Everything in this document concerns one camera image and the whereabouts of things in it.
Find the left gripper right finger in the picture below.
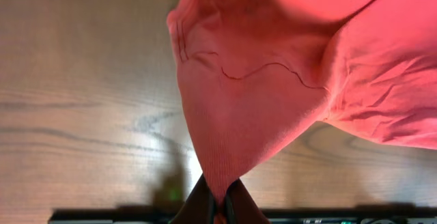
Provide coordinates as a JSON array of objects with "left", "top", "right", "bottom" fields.
[{"left": 224, "top": 179, "right": 270, "bottom": 224}]

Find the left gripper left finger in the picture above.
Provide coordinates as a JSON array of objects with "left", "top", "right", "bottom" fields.
[{"left": 169, "top": 175, "right": 216, "bottom": 224}]

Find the red soccer t-shirt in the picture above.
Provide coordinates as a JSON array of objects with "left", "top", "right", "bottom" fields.
[{"left": 167, "top": 0, "right": 436, "bottom": 223}]

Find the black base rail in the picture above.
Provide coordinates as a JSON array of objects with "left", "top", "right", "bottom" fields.
[{"left": 47, "top": 205, "right": 436, "bottom": 224}]

